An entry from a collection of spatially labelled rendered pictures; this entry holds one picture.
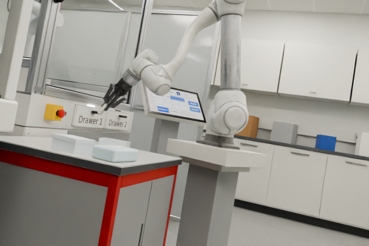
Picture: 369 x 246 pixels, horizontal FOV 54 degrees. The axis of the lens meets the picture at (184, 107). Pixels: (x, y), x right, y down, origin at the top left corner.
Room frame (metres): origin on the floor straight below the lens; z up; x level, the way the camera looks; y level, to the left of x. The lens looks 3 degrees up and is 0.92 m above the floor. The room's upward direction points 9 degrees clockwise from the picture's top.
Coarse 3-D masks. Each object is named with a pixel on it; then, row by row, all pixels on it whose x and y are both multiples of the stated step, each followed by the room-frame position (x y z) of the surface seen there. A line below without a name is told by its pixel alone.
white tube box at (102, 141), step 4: (100, 140) 1.61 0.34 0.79; (104, 140) 1.61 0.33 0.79; (108, 140) 1.61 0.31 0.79; (112, 140) 1.61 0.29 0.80; (116, 140) 1.68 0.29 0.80; (120, 140) 1.69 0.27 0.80; (100, 144) 1.61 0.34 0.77; (104, 144) 1.61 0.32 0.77; (108, 144) 1.61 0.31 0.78; (112, 144) 1.61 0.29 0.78; (116, 144) 1.60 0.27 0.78; (120, 144) 1.60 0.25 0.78; (124, 144) 1.60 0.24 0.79; (128, 144) 1.66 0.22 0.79
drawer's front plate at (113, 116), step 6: (108, 114) 2.14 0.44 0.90; (114, 114) 2.21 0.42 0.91; (120, 114) 2.29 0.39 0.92; (126, 114) 2.37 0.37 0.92; (108, 120) 2.15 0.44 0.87; (114, 120) 2.22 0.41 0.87; (120, 120) 2.30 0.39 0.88; (126, 120) 2.38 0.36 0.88; (108, 126) 2.17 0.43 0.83; (114, 126) 2.24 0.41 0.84; (126, 126) 2.39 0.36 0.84
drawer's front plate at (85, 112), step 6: (78, 108) 1.84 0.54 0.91; (84, 108) 1.89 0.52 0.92; (90, 108) 1.95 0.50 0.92; (96, 108) 2.01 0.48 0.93; (78, 114) 1.85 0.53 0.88; (84, 114) 1.90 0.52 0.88; (90, 114) 1.96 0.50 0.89; (96, 114) 2.02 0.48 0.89; (102, 114) 2.08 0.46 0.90; (72, 120) 1.84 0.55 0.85; (78, 120) 1.86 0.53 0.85; (84, 120) 1.91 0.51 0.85; (96, 120) 2.03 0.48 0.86; (102, 120) 2.09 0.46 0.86; (84, 126) 1.92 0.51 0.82; (90, 126) 1.98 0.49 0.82; (96, 126) 2.04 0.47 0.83; (102, 126) 2.10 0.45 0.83
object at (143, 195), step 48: (0, 144) 1.26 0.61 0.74; (48, 144) 1.36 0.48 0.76; (96, 144) 1.67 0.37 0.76; (0, 192) 1.26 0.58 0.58; (48, 192) 1.20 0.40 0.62; (96, 192) 1.15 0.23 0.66; (144, 192) 1.36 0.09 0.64; (0, 240) 1.25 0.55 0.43; (48, 240) 1.19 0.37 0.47; (96, 240) 1.14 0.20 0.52; (144, 240) 1.44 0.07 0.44
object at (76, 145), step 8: (56, 136) 1.27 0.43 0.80; (64, 136) 1.24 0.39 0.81; (72, 136) 1.28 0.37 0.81; (56, 144) 1.26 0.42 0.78; (64, 144) 1.24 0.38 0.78; (72, 144) 1.22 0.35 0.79; (80, 144) 1.23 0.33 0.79; (88, 144) 1.26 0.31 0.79; (72, 152) 1.21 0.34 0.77; (80, 152) 1.23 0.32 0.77; (88, 152) 1.26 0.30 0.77
